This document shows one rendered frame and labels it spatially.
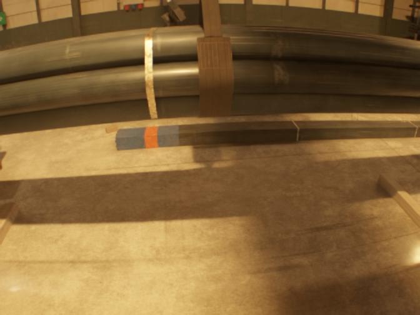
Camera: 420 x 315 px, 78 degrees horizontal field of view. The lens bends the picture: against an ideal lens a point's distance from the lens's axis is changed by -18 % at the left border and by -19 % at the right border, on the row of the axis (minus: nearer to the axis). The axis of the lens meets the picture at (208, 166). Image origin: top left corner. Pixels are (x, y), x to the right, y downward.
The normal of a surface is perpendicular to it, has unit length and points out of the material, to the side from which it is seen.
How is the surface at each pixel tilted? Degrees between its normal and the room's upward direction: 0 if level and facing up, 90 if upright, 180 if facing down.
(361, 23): 90
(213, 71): 60
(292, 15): 90
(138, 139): 90
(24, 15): 90
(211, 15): 52
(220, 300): 0
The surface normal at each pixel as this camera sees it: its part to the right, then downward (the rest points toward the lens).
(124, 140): 0.08, 0.51
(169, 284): -0.02, -0.86
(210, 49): 0.07, 0.00
